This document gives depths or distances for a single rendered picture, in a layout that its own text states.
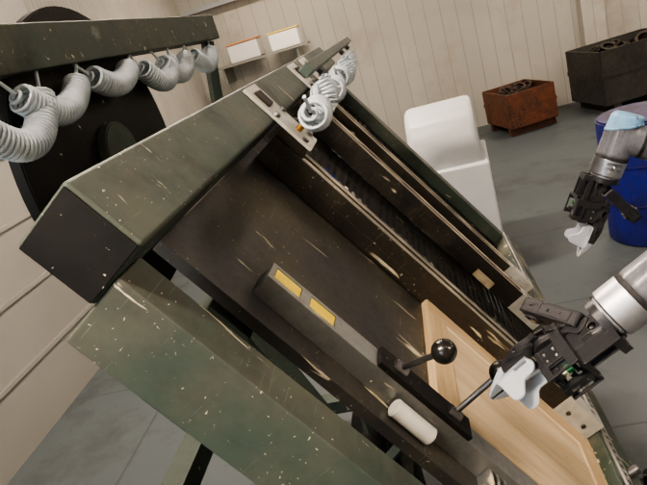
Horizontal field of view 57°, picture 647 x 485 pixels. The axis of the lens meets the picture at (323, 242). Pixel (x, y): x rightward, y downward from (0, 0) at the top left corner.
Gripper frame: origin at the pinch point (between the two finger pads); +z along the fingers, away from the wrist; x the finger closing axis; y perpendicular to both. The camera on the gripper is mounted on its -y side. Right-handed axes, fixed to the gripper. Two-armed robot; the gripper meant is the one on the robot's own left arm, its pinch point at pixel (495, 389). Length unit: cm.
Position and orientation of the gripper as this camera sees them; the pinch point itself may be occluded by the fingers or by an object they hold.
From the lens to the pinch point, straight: 98.4
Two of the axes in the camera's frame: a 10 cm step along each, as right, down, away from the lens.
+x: 7.4, 4.8, 4.8
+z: -6.6, 6.7, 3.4
